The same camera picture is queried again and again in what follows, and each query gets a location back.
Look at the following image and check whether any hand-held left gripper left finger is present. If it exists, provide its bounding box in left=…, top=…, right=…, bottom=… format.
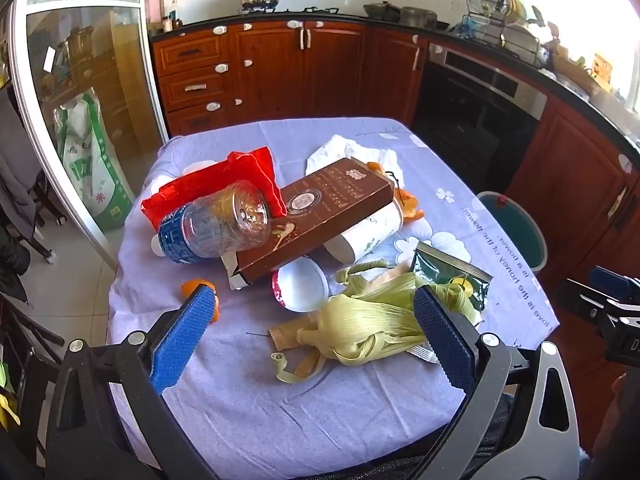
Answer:
left=45, top=282, right=221, bottom=480

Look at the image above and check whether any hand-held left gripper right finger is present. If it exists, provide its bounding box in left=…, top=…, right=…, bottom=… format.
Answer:
left=412, top=284, right=582, bottom=480

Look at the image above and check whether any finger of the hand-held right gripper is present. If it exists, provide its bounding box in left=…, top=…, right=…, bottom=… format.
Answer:
left=588, top=265, right=640, bottom=303
left=556, top=278, right=623, bottom=333

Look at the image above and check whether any small orange peel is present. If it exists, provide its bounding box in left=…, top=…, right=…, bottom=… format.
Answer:
left=181, top=280, right=221, bottom=323

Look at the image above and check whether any corn husk bundle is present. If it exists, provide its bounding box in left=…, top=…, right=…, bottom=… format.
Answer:
left=295, top=259, right=483, bottom=366

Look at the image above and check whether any grey trash can teal inside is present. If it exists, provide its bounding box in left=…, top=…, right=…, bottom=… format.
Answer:
left=475, top=191, right=548, bottom=272

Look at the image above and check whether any clear plastic bottle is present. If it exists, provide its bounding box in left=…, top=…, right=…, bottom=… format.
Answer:
left=151, top=180, right=273, bottom=265

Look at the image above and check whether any bright orange peel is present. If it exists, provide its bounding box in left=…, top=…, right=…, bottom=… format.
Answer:
left=392, top=187, right=426, bottom=224

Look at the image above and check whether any red plastic bag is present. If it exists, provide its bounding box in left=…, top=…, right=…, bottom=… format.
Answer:
left=141, top=146, right=289, bottom=231

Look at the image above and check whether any brown cardboard box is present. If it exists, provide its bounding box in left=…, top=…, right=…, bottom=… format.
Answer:
left=222, top=156, right=396, bottom=291

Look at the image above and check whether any white paper tissue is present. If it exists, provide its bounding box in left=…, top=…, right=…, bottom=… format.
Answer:
left=305, top=135, right=406, bottom=186

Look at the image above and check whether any person's right forearm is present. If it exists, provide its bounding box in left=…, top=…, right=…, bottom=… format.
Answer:
left=595, top=375, right=640, bottom=463

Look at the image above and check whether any green snack packet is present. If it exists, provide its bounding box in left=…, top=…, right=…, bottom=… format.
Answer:
left=410, top=241, right=493, bottom=313

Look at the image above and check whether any purple floral tablecloth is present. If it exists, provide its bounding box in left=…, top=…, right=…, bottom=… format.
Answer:
left=107, top=117, right=561, bottom=480

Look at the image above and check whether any brown paper packet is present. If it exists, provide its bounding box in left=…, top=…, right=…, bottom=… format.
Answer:
left=269, top=321, right=313, bottom=352

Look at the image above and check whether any curled corn husk strip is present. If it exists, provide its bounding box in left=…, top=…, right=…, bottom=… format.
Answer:
left=270, top=349, right=326, bottom=386

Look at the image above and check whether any white paper cup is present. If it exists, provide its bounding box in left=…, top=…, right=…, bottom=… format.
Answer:
left=322, top=197, right=403, bottom=263

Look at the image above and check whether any black jacket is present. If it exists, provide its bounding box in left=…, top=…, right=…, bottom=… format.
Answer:
left=0, top=220, right=32, bottom=306

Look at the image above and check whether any pale orange peel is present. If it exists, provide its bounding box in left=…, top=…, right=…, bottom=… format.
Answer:
left=367, top=160, right=401, bottom=181

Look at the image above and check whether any green and white bag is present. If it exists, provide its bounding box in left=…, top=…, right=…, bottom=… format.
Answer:
left=54, top=87, right=135, bottom=233

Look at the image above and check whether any black built-in oven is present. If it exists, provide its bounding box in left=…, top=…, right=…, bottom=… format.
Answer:
left=410, top=42, right=551, bottom=196

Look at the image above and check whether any glass sliding door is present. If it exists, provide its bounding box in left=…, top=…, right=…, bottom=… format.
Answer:
left=10, top=0, right=171, bottom=271

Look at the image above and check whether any wooden kitchen cabinet with drawers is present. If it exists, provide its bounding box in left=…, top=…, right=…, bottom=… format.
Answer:
left=150, top=20, right=431, bottom=136

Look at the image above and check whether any grey metal pot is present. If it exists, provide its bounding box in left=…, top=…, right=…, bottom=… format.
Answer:
left=400, top=6, right=439, bottom=29

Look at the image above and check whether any dark frying pan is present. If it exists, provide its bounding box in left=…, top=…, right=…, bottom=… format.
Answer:
left=364, top=2, right=402, bottom=21

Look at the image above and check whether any black gas stove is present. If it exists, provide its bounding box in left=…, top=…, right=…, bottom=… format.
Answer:
left=237, top=5, right=341, bottom=16

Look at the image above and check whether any wire dish rack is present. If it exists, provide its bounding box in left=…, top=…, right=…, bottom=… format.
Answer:
left=460, top=0, right=548, bottom=66

